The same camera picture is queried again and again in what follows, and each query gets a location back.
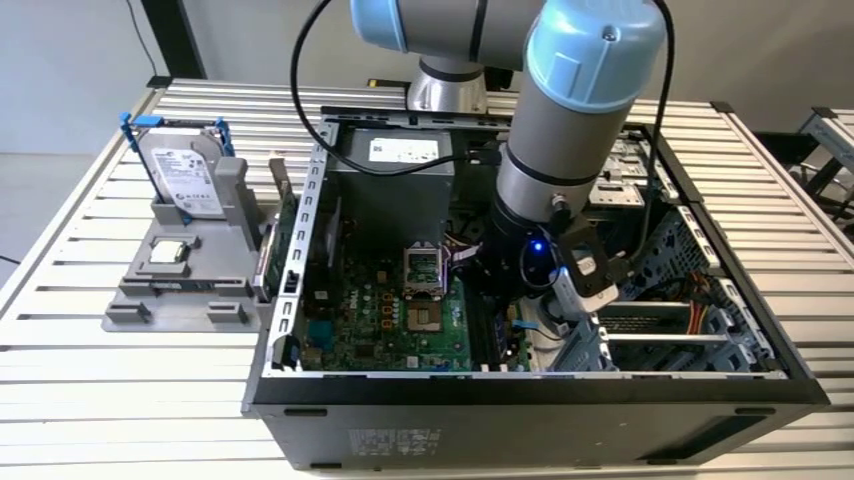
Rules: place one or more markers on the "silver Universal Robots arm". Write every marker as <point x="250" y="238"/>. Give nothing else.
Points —
<point x="574" y="125"/>

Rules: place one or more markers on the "black RAM slot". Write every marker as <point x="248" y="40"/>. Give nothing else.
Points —
<point x="490" y="345"/>
<point x="475" y="340"/>

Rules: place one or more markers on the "black round speaker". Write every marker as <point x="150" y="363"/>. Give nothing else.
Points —
<point x="475" y="230"/>

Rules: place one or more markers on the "thin metal locking lever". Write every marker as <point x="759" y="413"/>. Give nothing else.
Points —
<point x="443" y="275"/>

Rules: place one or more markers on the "CPU socket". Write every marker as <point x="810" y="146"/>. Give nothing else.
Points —
<point x="423" y="317"/>

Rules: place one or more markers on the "grey Dell power supply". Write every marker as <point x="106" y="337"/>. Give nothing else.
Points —
<point x="394" y="200"/>

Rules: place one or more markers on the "metal drive cage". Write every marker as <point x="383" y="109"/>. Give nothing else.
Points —
<point x="623" y="195"/>

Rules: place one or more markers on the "green motherboard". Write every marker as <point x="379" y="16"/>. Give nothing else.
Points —
<point x="374" y="345"/>

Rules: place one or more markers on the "metal disk bay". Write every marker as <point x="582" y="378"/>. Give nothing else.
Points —
<point x="661" y="337"/>

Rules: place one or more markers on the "teal expansion slot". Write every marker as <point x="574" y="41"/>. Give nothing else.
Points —
<point x="320" y="335"/>

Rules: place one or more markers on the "green graphics card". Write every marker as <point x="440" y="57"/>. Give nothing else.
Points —
<point x="286" y="225"/>

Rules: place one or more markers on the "black open PC case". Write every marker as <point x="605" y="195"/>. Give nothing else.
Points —
<point x="534" y="430"/>

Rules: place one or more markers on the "grey plastic parts rack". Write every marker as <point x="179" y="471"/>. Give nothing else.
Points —
<point x="180" y="320"/>

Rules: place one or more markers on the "silver CPU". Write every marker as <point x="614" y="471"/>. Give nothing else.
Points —
<point x="167" y="251"/>

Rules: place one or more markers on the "hard disk in blue carrier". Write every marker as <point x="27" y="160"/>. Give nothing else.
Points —
<point x="180" y="175"/>

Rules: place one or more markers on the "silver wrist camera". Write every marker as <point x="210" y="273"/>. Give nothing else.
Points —
<point x="563" y="295"/>

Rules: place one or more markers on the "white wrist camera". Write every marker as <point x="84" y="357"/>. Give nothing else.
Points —
<point x="594" y="280"/>

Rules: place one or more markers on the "aluminium frame cart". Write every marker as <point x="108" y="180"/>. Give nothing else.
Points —
<point x="823" y="122"/>

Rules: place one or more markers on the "black upright post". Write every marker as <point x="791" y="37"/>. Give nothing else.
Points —
<point x="176" y="40"/>

